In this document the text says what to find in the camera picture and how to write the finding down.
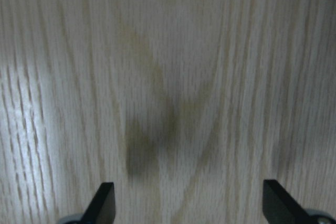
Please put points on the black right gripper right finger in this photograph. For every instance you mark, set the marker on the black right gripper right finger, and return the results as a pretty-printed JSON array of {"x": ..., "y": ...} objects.
[{"x": 280, "y": 207}]

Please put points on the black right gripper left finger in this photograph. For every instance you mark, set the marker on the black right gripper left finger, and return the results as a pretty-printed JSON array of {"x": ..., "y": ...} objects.
[{"x": 101, "y": 209}]

